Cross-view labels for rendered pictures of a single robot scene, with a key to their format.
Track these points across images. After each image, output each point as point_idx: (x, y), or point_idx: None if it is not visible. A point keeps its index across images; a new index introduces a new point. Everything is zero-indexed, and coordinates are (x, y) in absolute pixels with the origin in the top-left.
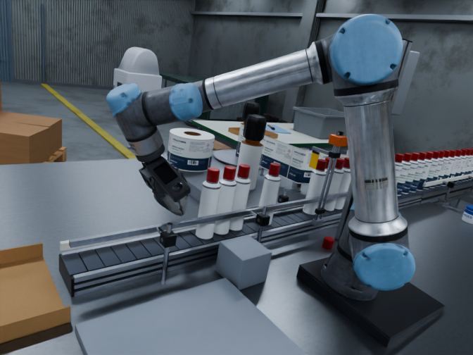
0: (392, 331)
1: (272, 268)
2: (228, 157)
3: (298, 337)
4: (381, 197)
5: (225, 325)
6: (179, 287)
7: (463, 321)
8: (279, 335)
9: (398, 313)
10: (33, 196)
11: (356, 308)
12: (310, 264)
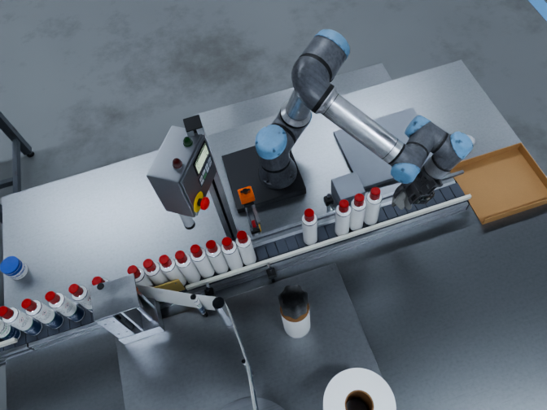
0: None
1: (319, 203)
2: None
3: (330, 150)
4: None
5: (370, 153)
6: (390, 189)
7: (218, 149)
8: (344, 146)
9: None
10: (527, 324)
11: (290, 153)
12: (297, 188)
